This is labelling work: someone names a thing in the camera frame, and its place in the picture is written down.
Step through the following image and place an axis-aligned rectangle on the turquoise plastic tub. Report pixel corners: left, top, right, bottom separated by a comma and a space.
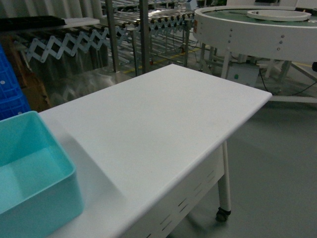
0, 111, 84, 238

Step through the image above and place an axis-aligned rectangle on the black tray on conveyor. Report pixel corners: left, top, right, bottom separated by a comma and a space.
0, 16, 66, 32

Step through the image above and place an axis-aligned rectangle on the white round turntable machine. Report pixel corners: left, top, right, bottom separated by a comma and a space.
193, 4, 317, 105

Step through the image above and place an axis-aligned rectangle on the white table frame leg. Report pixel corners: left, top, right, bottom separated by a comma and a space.
124, 142, 231, 238

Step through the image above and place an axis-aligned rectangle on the expandable roller conveyor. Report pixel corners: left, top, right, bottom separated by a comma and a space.
16, 1, 194, 64

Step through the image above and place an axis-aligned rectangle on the blue crate top right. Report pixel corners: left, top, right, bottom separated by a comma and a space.
0, 46, 31, 120

